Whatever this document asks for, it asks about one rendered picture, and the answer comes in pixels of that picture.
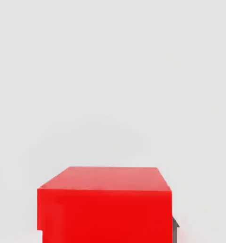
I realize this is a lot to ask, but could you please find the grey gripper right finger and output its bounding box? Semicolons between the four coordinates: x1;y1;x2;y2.
172;216;181;243

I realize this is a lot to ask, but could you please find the small red cube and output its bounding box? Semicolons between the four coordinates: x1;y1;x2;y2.
36;166;172;243

